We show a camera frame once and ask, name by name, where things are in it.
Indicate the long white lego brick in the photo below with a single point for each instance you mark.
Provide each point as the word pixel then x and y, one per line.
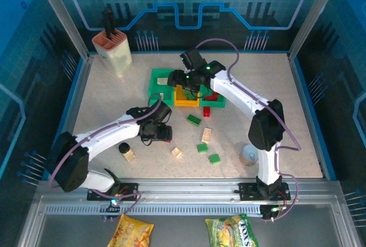
pixel 162 81

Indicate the small jar with black cap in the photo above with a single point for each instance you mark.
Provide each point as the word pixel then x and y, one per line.
pixel 130 154

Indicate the long green lego brick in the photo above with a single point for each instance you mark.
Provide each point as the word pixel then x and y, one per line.
pixel 194 119

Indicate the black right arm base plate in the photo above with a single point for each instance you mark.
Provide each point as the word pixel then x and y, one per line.
pixel 247 191

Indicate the aluminium mounting rail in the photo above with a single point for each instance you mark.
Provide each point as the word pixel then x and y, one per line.
pixel 186 185

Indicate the cream utensil holder pink top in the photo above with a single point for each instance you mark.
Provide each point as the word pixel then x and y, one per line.
pixel 117 55

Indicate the small green lego brick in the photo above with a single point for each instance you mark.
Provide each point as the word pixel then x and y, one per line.
pixel 214 159
pixel 202 148

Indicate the yellow plastic bin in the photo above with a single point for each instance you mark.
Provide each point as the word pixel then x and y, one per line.
pixel 186 103

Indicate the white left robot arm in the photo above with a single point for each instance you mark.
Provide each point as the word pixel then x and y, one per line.
pixel 108 135

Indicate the yellow snack bag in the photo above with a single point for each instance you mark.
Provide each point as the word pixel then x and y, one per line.
pixel 131 232

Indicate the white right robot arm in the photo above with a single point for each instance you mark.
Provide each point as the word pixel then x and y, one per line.
pixel 237 92

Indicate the wooden block near centre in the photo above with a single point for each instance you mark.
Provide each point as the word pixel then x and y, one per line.
pixel 206 135

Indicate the tin can with pull tab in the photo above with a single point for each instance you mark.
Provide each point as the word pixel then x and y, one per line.
pixel 250 155

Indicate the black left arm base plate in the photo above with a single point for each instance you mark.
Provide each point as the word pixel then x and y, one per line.
pixel 130 188

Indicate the green candy bag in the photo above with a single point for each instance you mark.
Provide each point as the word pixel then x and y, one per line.
pixel 228 232

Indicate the aluminium frame post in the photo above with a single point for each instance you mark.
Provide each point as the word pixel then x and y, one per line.
pixel 313 15
pixel 61 15

